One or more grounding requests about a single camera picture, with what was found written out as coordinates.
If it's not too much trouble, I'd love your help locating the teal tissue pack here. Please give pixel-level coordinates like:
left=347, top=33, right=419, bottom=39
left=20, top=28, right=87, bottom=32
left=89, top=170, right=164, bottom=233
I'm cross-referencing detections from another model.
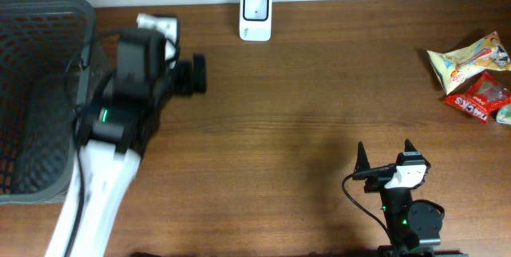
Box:
left=496, top=105, right=511, bottom=125

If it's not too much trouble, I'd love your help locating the red snack packet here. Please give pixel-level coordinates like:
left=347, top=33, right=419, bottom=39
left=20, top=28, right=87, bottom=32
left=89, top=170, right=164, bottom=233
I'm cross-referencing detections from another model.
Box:
left=444, top=72, right=510, bottom=123

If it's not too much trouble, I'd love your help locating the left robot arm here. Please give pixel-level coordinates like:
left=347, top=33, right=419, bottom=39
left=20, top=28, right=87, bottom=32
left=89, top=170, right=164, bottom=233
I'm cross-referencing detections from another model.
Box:
left=46, top=28, right=207, bottom=256

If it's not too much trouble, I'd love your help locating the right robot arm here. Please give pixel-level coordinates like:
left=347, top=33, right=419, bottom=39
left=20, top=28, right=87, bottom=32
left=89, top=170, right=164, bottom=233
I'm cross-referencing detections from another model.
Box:
left=345, top=140, right=464, bottom=257

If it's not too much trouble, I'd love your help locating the yellow wet wipes pack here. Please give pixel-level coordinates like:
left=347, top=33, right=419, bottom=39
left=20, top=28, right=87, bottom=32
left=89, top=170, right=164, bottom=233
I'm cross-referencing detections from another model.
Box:
left=426, top=31, right=510, bottom=95

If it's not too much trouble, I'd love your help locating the grey plastic basket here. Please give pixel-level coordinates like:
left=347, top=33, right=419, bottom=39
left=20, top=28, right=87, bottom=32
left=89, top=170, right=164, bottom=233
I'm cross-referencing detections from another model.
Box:
left=1, top=0, right=109, bottom=204

